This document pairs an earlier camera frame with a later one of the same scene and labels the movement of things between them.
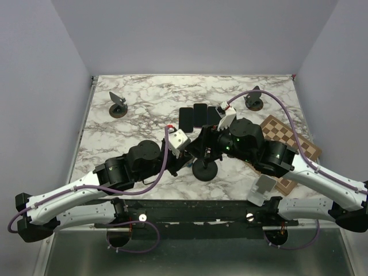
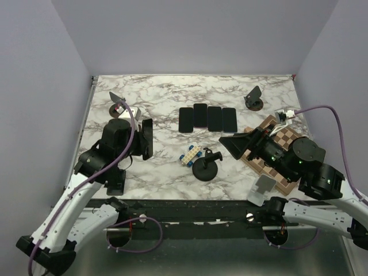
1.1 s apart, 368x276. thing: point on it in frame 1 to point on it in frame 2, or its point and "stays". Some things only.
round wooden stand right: [253, 101] stays
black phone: [186, 119] stays
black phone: [209, 137] to [147, 129]
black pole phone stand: [204, 170] stays
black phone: [213, 118] stays
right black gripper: [191, 147] to [237, 144]
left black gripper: [177, 163] to [143, 142]
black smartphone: [200, 117] stays
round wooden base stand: [119, 109] stays
